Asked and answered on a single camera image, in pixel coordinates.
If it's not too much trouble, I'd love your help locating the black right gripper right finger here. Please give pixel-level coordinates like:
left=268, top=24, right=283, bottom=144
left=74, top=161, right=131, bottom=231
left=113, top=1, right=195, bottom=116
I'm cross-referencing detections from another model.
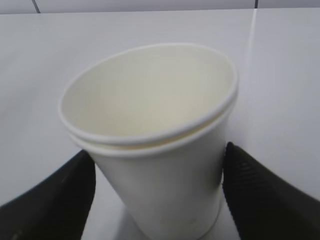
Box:
left=223, top=142, right=320, bottom=240

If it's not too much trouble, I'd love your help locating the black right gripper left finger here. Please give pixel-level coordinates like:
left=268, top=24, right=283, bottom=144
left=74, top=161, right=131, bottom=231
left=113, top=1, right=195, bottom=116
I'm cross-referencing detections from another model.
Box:
left=0, top=150, right=96, bottom=240

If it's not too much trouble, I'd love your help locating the white paper cup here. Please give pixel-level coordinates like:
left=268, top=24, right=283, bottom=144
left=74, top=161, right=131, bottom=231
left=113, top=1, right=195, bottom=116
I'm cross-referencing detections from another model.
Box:
left=72, top=106, right=233, bottom=240
left=58, top=42, right=239, bottom=146

